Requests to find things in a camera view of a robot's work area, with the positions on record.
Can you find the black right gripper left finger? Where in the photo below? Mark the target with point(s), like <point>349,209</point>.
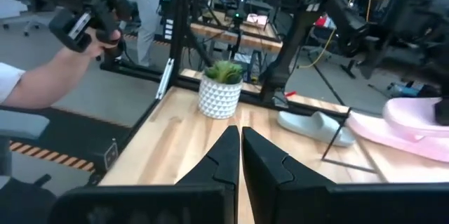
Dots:
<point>224,161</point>

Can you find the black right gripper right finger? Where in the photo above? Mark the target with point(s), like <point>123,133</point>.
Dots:
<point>259,161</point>

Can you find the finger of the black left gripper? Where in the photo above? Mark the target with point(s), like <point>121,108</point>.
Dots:
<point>442,113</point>

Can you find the pink rubber slide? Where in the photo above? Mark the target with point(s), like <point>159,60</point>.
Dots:
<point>396,136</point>

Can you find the gray rubber slide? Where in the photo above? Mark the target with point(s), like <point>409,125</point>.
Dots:
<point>315,127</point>

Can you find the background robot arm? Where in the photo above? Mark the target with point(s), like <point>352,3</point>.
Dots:
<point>238,24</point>

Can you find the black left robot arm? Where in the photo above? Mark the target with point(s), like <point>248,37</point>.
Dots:
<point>287,59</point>

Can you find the blue floor object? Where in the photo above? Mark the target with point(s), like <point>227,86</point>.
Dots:
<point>403,90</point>

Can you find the green succulent in white pot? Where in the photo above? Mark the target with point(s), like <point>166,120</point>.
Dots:
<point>219,94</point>

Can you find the small red tag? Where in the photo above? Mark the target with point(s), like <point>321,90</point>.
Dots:
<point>290,93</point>

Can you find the wooden background table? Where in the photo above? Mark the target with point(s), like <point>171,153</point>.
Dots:
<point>245,39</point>

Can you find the small pink background object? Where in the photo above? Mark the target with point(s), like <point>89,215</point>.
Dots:
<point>256,19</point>

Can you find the person's hand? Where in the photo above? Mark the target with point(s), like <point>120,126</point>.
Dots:
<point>100,45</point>

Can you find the person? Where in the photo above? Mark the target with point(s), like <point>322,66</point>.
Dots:
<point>149,6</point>

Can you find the office chair base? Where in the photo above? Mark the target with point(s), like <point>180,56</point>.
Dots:
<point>28,25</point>

